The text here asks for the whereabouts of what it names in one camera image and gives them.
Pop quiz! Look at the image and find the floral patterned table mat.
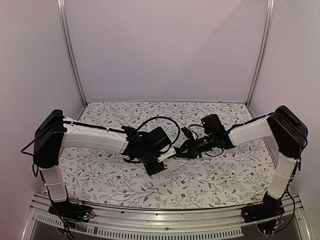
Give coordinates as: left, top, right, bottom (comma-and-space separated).
59, 102, 275, 209

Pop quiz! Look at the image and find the left aluminium frame post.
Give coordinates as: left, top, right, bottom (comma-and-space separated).
56, 0, 88, 107

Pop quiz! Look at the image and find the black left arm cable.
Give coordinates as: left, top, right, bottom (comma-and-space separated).
136, 116, 181, 148

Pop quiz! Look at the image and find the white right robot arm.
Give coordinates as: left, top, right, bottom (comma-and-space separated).
175, 105, 309, 218

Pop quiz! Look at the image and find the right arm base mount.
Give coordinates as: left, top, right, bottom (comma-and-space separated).
241, 190, 296, 236

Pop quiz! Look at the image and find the right aluminium frame post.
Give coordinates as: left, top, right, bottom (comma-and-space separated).
245, 0, 275, 107

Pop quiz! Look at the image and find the aluminium front rail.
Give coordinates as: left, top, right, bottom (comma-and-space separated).
21, 193, 313, 240

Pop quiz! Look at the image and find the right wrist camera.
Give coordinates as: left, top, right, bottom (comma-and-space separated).
181, 127, 199, 140

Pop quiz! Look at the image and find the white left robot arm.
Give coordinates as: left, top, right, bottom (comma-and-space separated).
21, 109, 178, 217

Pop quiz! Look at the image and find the aluminium frame post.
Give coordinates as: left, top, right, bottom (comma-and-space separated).
56, 0, 88, 107
245, 0, 275, 107

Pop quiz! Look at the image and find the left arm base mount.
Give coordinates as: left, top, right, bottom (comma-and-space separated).
48, 198, 95, 222

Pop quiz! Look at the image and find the white AC remote control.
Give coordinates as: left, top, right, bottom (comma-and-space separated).
151, 162, 180, 179

